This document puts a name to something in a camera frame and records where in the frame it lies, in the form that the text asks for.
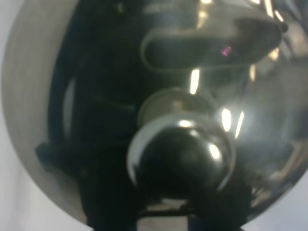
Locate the stainless steel teapot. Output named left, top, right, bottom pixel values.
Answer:
left=1, top=0, right=308, bottom=231

